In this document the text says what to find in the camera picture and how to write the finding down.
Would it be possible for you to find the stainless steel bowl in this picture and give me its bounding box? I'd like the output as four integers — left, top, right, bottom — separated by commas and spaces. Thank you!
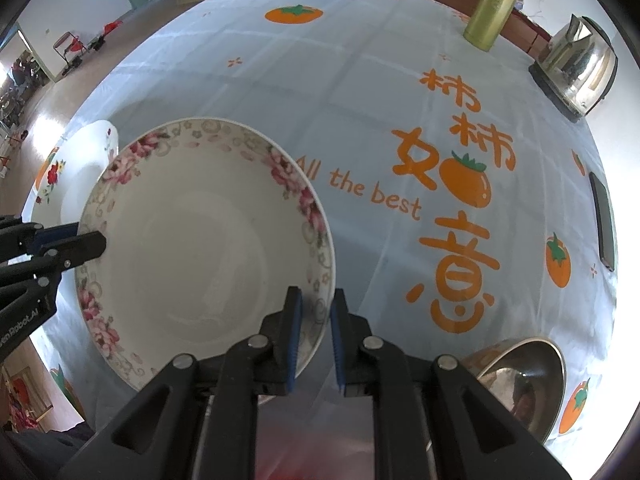
460, 337, 567, 443

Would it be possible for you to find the white plate with red flower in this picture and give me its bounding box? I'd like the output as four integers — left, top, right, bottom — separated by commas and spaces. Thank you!
31, 120, 120, 226

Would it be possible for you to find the pink floral rimmed deep plate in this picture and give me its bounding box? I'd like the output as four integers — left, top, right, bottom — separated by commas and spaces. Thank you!
75, 117, 336, 393

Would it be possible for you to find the black smartphone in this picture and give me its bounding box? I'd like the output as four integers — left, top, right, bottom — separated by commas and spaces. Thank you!
588, 171, 617, 273

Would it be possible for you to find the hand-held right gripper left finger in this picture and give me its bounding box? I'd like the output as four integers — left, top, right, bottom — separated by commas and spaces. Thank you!
57, 286, 303, 480

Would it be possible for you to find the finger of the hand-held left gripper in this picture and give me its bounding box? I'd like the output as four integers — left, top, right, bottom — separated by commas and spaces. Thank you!
0, 231, 107, 292
0, 215, 82, 264

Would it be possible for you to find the folding chair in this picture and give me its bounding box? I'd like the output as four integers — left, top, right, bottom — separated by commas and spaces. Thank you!
53, 31, 87, 68

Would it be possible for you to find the stainless steel electric kettle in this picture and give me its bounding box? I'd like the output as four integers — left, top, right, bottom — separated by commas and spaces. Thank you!
529, 15, 618, 122

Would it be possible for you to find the persimmon printed tablecloth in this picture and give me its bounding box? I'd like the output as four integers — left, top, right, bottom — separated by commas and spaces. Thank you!
30, 0, 623, 480

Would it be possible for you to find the gold green tumbler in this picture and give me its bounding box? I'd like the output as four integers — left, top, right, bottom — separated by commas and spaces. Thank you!
462, 0, 524, 52

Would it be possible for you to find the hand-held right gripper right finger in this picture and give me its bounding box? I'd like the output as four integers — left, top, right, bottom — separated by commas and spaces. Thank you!
329, 287, 573, 480

